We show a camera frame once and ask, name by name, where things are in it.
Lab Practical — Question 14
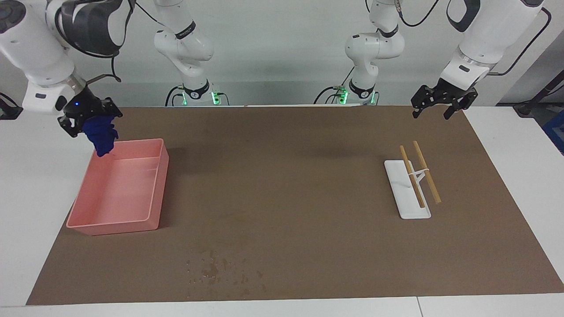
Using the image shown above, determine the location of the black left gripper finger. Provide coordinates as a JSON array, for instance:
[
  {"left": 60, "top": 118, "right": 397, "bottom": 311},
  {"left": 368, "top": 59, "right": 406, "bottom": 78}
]
[
  {"left": 443, "top": 89, "right": 479, "bottom": 121},
  {"left": 411, "top": 85, "right": 442, "bottom": 120}
]

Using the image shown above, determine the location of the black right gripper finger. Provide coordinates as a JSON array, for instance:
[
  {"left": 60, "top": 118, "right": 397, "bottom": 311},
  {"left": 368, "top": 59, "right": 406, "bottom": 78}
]
[
  {"left": 100, "top": 98, "right": 124, "bottom": 119},
  {"left": 58, "top": 114, "right": 86, "bottom": 139}
]

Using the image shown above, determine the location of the blue cloth towel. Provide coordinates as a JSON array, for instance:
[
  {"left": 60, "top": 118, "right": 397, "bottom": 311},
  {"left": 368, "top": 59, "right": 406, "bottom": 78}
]
[{"left": 84, "top": 115, "right": 119, "bottom": 158}]

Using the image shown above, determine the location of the black stand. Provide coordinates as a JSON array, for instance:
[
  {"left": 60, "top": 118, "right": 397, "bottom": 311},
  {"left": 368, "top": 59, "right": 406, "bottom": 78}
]
[{"left": 515, "top": 70, "right": 564, "bottom": 117}]

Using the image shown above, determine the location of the wooden rack rod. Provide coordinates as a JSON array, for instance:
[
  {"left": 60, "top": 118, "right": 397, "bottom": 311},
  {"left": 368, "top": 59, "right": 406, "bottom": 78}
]
[
  {"left": 413, "top": 140, "right": 442, "bottom": 205},
  {"left": 399, "top": 145, "right": 426, "bottom": 209}
]

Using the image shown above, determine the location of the pink plastic bin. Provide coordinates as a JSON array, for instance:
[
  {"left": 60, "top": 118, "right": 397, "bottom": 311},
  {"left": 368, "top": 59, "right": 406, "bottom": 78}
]
[{"left": 66, "top": 138, "right": 170, "bottom": 236}]

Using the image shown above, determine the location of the blue crate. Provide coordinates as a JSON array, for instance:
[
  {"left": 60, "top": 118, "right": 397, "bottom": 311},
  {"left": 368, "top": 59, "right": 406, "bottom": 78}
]
[{"left": 543, "top": 110, "right": 564, "bottom": 155}]

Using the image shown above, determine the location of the white rack tray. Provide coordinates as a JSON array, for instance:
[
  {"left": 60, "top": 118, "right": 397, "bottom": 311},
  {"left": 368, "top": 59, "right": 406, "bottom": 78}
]
[{"left": 384, "top": 159, "right": 432, "bottom": 220}]

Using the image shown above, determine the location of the brown table mat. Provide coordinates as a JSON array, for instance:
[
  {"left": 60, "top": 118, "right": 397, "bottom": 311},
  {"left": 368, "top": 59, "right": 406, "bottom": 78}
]
[{"left": 26, "top": 106, "right": 564, "bottom": 306}]

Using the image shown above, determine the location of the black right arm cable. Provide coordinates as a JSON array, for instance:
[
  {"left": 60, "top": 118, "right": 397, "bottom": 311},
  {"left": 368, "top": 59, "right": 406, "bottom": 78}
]
[{"left": 86, "top": 0, "right": 166, "bottom": 84}]

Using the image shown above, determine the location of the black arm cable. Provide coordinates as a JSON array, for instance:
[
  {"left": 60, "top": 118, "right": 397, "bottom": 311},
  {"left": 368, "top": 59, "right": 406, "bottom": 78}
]
[
  {"left": 86, "top": 0, "right": 166, "bottom": 84},
  {"left": 394, "top": 0, "right": 552, "bottom": 76}
]

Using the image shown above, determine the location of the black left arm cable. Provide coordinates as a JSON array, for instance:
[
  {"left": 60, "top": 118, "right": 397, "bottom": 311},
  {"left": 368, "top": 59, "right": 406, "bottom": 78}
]
[{"left": 394, "top": 0, "right": 552, "bottom": 76}]

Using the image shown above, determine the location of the black right base cable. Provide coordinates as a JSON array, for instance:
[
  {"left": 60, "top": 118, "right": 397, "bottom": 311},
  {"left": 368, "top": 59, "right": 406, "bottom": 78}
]
[{"left": 165, "top": 85, "right": 230, "bottom": 106}]

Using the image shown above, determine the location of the black base cable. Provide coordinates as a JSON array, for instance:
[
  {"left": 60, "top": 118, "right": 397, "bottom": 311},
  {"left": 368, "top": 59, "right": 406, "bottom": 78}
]
[
  {"left": 165, "top": 85, "right": 230, "bottom": 106},
  {"left": 314, "top": 66, "right": 379, "bottom": 105}
]

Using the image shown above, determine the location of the black clamp mount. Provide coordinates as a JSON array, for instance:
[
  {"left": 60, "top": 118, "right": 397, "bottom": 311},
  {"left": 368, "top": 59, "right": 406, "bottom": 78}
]
[{"left": 0, "top": 92, "right": 23, "bottom": 120}]

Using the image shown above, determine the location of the black left base cable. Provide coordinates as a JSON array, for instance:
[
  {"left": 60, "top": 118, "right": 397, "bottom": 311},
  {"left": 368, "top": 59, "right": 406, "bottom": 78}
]
[{"left": 314, "top": 66, "right": 379, "bottom": 105}]

